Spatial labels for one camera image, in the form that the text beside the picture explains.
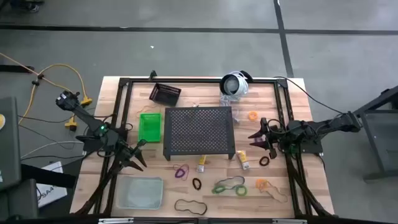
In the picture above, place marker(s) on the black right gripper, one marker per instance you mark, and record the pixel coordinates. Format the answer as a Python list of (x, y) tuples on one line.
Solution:
[(273, 138)]

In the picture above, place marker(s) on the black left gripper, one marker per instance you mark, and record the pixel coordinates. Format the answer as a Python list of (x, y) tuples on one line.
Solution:
[(124, 152)]

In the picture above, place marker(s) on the yellow rubber band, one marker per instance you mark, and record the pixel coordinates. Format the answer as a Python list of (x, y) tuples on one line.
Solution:
[(141, 108)]

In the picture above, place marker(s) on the maroon rubber band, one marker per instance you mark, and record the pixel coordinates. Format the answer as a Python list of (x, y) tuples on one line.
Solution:
[(188, 170)]

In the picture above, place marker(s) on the black rubber band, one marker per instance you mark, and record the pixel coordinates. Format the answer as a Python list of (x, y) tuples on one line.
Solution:
[(174, 205)]

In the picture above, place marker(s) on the tan rubber band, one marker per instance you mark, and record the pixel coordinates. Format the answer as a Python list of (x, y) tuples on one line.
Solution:
[(286, 198)]

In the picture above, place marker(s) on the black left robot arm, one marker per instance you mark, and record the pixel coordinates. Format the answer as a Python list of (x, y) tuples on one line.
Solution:
[(93, 123)]

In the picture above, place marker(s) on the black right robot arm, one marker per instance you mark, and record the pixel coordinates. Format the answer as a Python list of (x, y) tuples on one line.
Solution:
[(326, 124)]

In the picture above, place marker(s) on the clear plastic tray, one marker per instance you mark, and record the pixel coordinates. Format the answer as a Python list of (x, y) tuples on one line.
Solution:
[(140, 193)]

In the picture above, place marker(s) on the green plastic basket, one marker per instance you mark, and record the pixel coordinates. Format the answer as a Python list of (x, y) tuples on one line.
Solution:
[(150, 127)]

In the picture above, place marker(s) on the black perforated metal riser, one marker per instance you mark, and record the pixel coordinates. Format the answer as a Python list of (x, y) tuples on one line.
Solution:
[(199, 130)]

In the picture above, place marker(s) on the black lamp base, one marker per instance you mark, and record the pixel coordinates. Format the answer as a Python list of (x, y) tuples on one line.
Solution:
[(247, 75)]

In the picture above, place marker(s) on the black plastic basket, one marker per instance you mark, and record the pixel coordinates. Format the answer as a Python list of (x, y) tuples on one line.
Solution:
[(164, 95)]

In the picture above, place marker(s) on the white cardboard box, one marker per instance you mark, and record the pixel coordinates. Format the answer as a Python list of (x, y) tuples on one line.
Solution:
[(53, 194)]

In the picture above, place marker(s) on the black beam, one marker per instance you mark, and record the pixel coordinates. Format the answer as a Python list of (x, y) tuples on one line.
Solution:
[(46, 176)]

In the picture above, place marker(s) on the dark grey case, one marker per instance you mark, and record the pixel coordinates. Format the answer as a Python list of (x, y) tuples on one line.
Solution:
[(18, 199)]

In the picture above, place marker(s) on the black metal stand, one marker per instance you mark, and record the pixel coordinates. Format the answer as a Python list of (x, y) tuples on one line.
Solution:
[(384, 140)]

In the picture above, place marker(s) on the grey cabinet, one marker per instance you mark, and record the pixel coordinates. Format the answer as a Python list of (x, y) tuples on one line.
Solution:
[(9, 149)]

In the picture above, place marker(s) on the yellow disc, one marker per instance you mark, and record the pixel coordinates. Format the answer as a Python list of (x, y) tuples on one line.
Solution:
[(2, 122)]

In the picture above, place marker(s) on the black floor bar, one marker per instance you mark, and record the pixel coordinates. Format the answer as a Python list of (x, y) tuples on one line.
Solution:
[(15, 69)]

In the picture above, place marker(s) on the person's shoe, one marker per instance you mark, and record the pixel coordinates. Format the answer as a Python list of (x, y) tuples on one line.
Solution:
[(31, 7)]

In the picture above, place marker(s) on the white dome camera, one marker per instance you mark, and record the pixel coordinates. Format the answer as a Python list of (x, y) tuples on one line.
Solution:
[(231, 85)]

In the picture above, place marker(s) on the silver metal bracket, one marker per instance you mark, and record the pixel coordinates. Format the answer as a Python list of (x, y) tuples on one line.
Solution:
[(289, 221), (115, 221)]

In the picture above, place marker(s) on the black aluminium rig frame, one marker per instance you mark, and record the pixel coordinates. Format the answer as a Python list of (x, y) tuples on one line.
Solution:
[(202, 80)]

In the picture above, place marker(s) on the black frame clamp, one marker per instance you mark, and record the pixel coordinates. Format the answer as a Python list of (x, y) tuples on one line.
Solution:
[(152, 74)]

